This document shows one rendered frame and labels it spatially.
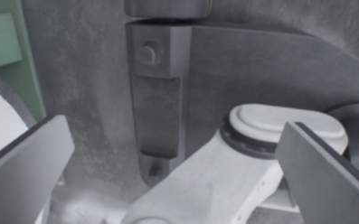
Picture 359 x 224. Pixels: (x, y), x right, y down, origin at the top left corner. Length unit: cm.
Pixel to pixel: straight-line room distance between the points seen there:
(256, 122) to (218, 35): 20
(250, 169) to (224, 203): 8
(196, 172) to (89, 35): 60
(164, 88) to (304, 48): 31
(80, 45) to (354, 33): 84
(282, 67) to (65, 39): 70
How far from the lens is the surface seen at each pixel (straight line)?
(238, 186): 30
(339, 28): 69
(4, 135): 74
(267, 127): 35
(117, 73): 74
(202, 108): 51
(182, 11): 44
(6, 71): 109
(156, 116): 52
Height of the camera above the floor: 61
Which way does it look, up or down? 58 degrees down
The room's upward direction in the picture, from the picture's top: 157 degrees counter-clockwise
